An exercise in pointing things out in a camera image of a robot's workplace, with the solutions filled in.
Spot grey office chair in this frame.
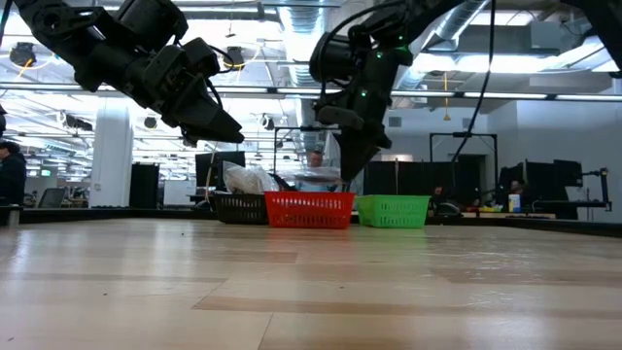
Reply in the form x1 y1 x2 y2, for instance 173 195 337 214
37 187 68 209

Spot black plastic basket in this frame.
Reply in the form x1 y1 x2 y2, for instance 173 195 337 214
213 192 269 226

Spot black partition screen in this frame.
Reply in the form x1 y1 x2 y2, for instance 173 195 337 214
368 159 487 199

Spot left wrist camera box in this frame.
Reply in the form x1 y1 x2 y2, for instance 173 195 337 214
182 37 222 82

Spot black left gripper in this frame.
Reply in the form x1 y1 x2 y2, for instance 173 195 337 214
122 45 246 149

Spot dark desk monitors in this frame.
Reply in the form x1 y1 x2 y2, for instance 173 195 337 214
499 158 584 201

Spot black computer monitor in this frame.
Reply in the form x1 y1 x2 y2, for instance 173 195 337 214
194 151 247 189

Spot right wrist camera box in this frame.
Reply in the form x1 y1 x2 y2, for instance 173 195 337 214
318 104 365 130

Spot clear bag with metal clipper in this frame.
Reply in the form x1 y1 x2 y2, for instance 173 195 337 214
291 166 344 185

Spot green plastic basket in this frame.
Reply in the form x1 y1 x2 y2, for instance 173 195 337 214
356 193 432 229

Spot large cotton bag with print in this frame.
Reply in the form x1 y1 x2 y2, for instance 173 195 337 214
222 161 281 195

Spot black ceiling device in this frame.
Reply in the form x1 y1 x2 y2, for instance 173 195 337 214
223 46 246 69
9 42 38 67

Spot long ceiling light strip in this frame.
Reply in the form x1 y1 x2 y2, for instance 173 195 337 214
0 83 622 102

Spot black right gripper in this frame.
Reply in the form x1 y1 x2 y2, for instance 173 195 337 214
314 47 415 185

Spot red plastic basket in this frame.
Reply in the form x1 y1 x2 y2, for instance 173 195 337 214
263 191 358 230

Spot yellow hanging cord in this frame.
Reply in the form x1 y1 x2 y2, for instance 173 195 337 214
441 71 452 123

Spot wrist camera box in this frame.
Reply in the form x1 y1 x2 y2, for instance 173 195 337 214
182 37 222 82
318 104 365 130

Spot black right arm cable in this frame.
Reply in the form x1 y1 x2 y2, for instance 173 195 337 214
450 0 497 164

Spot white building pillar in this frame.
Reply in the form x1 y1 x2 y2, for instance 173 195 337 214
88 96 135 208

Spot silver round ventilation duct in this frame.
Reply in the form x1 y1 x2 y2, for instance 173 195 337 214
277 4 332 153

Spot black cabinet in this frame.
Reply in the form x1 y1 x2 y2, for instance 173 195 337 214
128 162 161 204

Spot black robot station frame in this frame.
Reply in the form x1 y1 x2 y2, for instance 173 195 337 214
273 125 347 192
429 130 500 195

